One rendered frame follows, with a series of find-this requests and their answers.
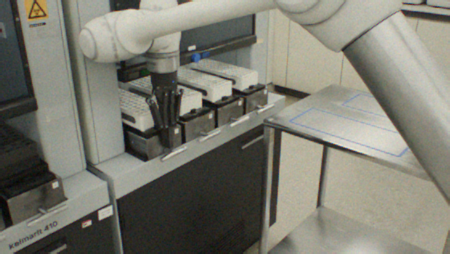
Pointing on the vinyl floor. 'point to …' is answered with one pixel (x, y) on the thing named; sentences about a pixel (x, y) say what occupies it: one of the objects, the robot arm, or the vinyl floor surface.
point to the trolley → (295, 124)
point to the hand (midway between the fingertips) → (167, 136)
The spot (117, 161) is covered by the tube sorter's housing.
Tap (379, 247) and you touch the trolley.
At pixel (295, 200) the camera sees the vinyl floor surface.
